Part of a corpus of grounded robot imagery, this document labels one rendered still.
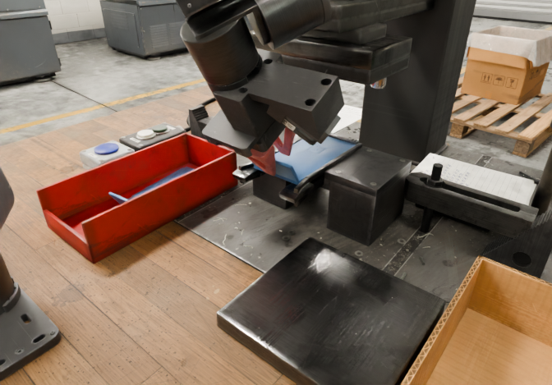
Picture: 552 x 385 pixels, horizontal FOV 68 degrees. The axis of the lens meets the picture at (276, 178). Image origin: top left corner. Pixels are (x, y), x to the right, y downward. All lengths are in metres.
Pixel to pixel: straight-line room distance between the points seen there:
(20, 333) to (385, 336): 0.35
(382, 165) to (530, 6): 9.35
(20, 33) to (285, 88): 4.70
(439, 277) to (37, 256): 0.49
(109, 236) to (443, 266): 0.40
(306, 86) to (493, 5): 9.71
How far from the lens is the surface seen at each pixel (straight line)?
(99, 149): 0.75
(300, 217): 0.59
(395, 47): 0.50
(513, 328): 0.49
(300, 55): 0.50
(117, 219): 0.54
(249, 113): 0.38
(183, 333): 0.44
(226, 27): 0.37
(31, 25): 5.03
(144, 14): 5.55
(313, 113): 0.34
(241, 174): 0.52
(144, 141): 0.78
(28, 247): 0.62
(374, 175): 0.53
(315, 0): 0.38
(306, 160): 0.54
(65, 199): 0.63
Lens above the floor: 1.23
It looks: 29 degrees down
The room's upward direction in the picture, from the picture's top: straight up
